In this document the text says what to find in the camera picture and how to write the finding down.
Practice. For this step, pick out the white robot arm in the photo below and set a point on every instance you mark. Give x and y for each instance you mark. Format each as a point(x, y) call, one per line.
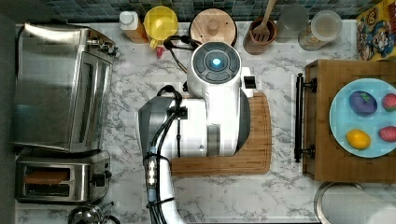
point(213, 121)

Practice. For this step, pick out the stainless steel toaster oven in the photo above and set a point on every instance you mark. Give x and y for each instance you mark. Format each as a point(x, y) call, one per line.
point(62, 87)

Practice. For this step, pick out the silver two-slot toaster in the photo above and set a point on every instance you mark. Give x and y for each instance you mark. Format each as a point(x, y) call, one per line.
point(67, 179)

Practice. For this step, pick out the bread slice in toaster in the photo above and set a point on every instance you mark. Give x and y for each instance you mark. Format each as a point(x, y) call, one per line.
point(46, 177)

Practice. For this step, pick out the bamboo cutting board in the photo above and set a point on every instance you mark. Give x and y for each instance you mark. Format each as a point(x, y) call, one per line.
point(253, 158)

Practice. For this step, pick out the brown utensil holder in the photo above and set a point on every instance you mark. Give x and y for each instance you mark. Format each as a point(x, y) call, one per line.
point(253, 43)

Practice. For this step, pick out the black pot with wooden lid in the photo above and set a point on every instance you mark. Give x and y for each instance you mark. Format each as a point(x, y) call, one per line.
point(213, 24)

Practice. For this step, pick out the yellow lidded pitcher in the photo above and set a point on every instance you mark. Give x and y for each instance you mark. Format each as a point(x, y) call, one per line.
point(160, 22)

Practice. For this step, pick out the wooden slotted spatula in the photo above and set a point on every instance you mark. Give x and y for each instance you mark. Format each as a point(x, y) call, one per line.
point(261, 33)

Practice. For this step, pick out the white capped amber bottle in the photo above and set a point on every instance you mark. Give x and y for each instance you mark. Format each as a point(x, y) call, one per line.
point(131, 25)

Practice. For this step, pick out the clear drinking glass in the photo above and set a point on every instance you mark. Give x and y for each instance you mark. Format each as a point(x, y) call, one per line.
point(292, 20)

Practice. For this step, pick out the shiny steel kettle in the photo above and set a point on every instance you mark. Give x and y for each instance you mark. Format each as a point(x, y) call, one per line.
point(99, 213)

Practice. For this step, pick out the light blue plate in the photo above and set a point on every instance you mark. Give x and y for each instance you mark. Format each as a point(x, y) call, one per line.
point(343, 119)

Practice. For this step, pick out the clear jar with lid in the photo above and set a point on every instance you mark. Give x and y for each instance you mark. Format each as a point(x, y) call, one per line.
point(324, 28)

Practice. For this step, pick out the yellow toy lemon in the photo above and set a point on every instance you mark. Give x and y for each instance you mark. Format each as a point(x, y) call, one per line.
point(358, 139)

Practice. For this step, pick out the purple toy eggplant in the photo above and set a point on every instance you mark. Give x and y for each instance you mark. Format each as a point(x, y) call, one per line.
point(362, 103)

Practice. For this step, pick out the upper red toy strawberry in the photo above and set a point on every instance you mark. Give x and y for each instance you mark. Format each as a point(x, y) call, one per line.
point(389, 102)

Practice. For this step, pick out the red toy strawberry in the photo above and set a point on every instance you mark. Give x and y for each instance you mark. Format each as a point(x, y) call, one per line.
point(389, 102)
point(388, 134)

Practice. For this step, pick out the lower red toy strawberry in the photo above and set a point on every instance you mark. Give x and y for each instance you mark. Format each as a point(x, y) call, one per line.
point(388, 134)

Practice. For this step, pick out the colourful cereal box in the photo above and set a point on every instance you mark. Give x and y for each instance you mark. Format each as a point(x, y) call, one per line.
point(376, 32)

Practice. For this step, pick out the wooden tray with black handle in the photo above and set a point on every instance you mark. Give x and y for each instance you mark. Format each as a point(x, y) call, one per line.
point(330, 162)

